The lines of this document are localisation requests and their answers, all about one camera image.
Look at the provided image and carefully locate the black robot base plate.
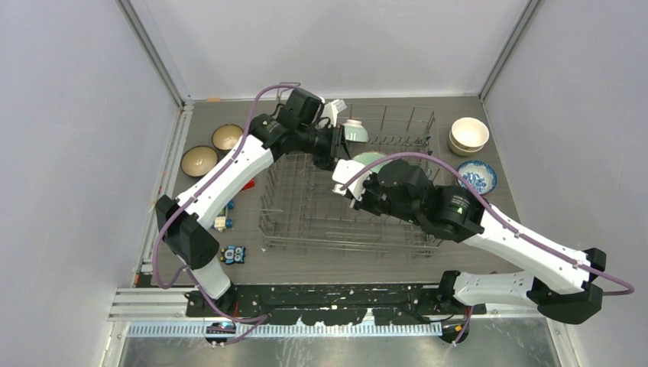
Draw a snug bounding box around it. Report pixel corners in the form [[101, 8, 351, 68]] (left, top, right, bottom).
[[184, 284, 468, 326]]

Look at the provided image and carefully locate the dark teal glazed bowl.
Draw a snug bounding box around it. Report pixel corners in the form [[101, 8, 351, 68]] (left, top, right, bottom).
[[180, 145, 219, 177]]

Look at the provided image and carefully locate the grey wire dish rack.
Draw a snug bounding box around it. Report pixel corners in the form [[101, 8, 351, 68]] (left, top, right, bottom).
[[259, 99, 442, 258]]

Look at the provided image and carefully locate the beige ceramic bowl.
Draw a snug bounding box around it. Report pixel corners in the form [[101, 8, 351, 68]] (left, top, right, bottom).
[[450, 117, 491, 149], [449, 133, 483, 157]]

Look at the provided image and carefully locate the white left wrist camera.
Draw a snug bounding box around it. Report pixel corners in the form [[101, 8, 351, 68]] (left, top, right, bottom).
[[316, 99, 347, 128]]

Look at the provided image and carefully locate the pale green bowl middle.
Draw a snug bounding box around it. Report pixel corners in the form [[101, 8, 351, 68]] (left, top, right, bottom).
[[342, 119, 369, 143]]

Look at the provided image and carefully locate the white bowl blue floral pattern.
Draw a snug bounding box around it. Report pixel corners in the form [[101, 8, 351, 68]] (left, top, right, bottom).
[[456, 160, 498, 196]]

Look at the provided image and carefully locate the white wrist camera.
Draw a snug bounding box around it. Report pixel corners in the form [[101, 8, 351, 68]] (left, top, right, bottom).
[[316, 99, 347, 128], [332, 160, 377, 209]]

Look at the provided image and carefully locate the brown patterned bowl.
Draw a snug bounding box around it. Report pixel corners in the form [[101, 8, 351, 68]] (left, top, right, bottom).
[[211, 124, 244, 154]]

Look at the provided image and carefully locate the mint green bowl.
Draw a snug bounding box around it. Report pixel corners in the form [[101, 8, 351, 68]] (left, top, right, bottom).
[[352, 151, 389, 174]]

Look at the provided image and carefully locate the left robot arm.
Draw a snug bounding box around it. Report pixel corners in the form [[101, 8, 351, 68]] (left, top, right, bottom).
[[152, 84, 346, 317]]

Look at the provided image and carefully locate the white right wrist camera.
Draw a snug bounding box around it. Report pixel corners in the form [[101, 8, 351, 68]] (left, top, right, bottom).
[[332, 160, 377, 209]]

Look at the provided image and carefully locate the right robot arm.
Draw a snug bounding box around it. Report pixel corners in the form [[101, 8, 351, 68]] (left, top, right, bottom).
[[336, 159, 607, 325]]

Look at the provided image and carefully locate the red white toy window block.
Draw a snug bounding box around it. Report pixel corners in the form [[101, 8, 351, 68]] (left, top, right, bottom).
[[241, 179, 256, 191]]

